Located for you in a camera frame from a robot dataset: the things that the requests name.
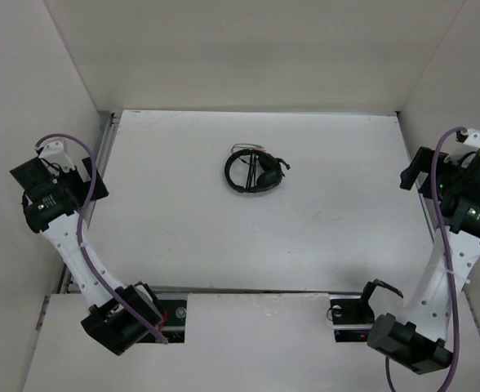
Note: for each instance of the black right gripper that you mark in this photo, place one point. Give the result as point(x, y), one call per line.
point(422, 162)

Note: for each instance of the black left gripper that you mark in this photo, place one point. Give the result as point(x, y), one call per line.
point(99, 191)

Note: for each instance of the black headphones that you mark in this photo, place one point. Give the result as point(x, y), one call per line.
point(264, 171)

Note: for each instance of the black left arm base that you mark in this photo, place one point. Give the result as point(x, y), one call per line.
point(169, 313)

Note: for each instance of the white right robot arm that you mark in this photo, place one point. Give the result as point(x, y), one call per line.
point(414, 335)

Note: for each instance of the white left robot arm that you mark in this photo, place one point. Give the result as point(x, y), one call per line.
point(119, 315)

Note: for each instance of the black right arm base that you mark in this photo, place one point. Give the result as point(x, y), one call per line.
point(351, 319)

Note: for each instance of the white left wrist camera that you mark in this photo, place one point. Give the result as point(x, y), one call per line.
point(53, 154)

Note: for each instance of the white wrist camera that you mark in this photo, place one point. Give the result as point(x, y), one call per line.
point(468, 141)
point(53, 154)

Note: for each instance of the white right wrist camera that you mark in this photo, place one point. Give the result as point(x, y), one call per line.
point(468, 141)

